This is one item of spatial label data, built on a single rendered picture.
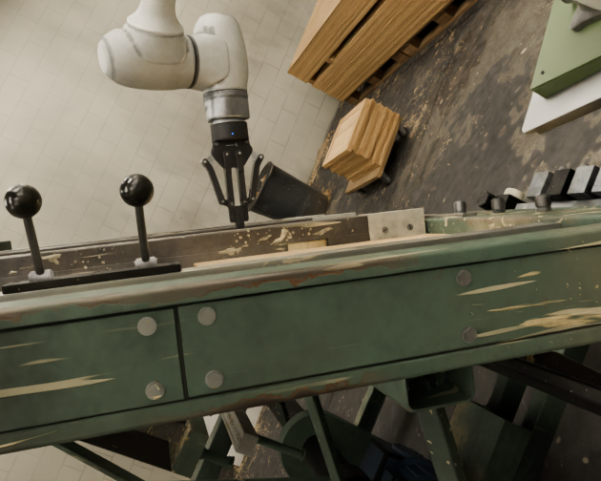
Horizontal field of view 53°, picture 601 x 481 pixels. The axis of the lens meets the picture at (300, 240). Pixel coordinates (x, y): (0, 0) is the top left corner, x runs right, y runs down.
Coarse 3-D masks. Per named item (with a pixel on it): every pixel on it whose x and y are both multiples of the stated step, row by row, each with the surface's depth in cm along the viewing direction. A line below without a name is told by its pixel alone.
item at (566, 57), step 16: (560, 0) 137; (560, 16) 134; (560, 32) 131; (576, 32) 126; (592, 32) 121; (544, 48) 135; (560, 48) 129; (576, 48) 124; (592, 48) 119; (544, 64) 132; (560, 64) 127; (576, 64) 122; (592, 64) 119; (544, 80) 130; (560, 80) 127; (576, 80) 125; (544, 96) 134
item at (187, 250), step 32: (288, 224) 120; (320, 224) 121; (352, 224) 123; (384, 224) 124; (416, 224) 126; (64, 256) 110; (96, 256) 111; (128, 256) 112; (160, 256) 114; (192, 256) 115; (224, 256) 117; (0, 288) 107
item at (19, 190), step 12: (12, 192) 64; (24, 192) 65; (36, 192) 66; (12, 204) 64; (24, 204) 64; (36, 204) 65; (24, 216) 65; (36, 240) 69; (36, 252) 69; (36, 264) 70; (36, 276) 70; (48, 276) 71
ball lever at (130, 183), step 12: (132, 180) 67; (144, 180) 68; (120, 192) 68; (132, 192) 67; (144, 192) 68; (132, 204) 68; (144, 204) 69; (144, 216) 71; (144, 228) 71; (144, 240) 72; (144, 252) 73; (144, 264) 73; (156, 264) 74
